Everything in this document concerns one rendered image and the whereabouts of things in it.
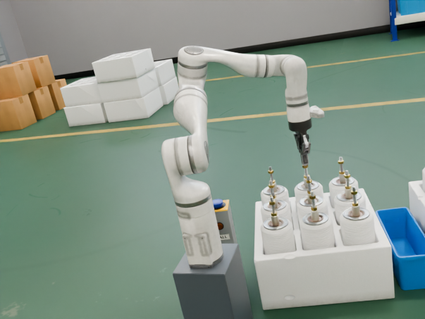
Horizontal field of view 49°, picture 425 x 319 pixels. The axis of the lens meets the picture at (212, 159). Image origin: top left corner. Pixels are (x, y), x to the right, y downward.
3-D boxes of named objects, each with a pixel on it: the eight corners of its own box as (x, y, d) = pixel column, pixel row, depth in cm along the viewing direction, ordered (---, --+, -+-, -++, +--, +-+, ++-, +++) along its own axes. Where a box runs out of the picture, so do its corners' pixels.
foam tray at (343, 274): (394, 298, 137) (391, 245, 130) (262, 310, 143) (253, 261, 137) (367, 231, 173) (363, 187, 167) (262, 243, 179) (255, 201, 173)
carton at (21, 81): (36, 89, 484) (28, 61, 474) (23, 95, 463) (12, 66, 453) (14, 93, 493) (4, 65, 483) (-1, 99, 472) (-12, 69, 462)
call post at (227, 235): (244, 295, 151) (227, 211, 141) (223, 297, 152) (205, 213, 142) (245, 281, 158) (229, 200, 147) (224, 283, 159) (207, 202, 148)
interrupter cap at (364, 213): (370, 221, 132) (370, 219, 132) (342, 221, 134) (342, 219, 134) (369, 208, 139) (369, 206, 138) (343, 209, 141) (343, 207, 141)
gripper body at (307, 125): (284, 116, 155) (288, 142, 159) (291, 122, 148) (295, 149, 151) (307, 111, 156) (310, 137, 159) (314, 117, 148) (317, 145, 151)
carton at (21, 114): (37, 121, 480) (28, 93, 470) (21, 129, 459) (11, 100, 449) (14, 124, 491) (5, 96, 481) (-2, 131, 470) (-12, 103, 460)
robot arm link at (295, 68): (313, 104, 145) (304, 99, 153) (307, 55, 140) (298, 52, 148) (291, 109, 145) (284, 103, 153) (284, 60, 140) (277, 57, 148)
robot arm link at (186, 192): (155, 147, 106) (172, 214, 111) (197, 141, 104) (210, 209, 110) (162, 135, 114) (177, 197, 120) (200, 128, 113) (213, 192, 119)
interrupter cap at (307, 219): (324, 211, 142) (324, 209, 142) (331, 223, 135) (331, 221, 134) (300, 216, 142) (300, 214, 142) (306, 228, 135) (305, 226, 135)
